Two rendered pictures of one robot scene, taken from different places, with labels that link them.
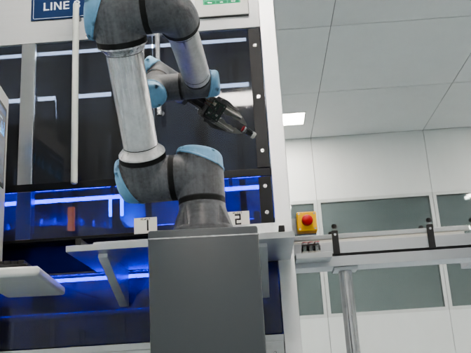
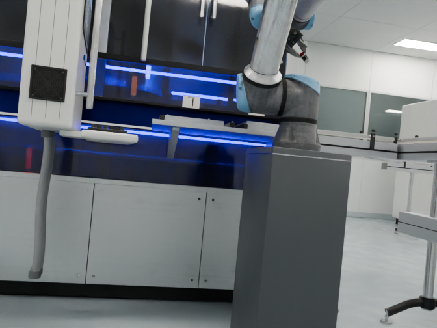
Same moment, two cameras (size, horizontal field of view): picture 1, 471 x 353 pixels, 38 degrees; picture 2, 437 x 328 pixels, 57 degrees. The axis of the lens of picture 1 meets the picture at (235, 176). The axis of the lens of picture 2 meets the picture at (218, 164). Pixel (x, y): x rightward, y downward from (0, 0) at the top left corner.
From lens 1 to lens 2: 0.76 m
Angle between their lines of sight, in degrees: 20
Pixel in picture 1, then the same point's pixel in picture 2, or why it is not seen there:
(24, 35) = not seen: outside the picture
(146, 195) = (260, 109)
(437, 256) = (372, 155)
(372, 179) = not seen: hidden behind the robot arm
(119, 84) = (275, 15)
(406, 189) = not seen: hidden behind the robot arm
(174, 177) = (287, 100)
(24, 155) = (102, 28)
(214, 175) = (316, 104)
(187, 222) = (293, 139)
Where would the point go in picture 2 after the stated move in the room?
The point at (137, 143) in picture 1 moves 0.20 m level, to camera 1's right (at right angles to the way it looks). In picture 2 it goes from (268, 68) to (333, 77)
